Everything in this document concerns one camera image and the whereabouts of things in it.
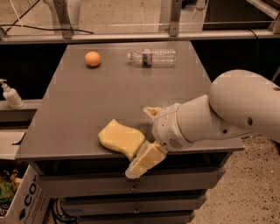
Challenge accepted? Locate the orange fruit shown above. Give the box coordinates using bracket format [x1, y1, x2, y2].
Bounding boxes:
[85, 52, 101, 67]

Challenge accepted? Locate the black cable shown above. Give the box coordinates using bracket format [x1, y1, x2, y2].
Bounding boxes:
[0, 0, 95, 35]

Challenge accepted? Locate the grey metal rail frame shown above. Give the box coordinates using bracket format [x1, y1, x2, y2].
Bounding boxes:
[0, 0, 280, 44]

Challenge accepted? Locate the yellow wavy sponge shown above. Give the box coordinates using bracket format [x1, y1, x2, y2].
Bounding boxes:
[98, 119, 145, 161]

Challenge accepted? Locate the white pump dispenser bottle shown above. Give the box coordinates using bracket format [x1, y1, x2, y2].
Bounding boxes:
[0, 79, 24, 109]

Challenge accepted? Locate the clear plastic water bottle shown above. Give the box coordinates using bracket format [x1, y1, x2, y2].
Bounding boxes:
[127, 48, 177, 67]

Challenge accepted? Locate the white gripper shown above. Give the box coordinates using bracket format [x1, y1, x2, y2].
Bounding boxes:
[125, 103, 193, 179]

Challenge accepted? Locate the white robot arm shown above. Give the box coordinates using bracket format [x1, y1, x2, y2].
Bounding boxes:
[125, 70, 280, 179]

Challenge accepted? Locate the white cardboard box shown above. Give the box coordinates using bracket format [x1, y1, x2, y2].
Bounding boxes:
[0, 166, 50, 224]

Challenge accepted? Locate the grey drawer cabinet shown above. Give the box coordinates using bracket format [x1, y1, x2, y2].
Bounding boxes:
[17, 41, 243, 224]

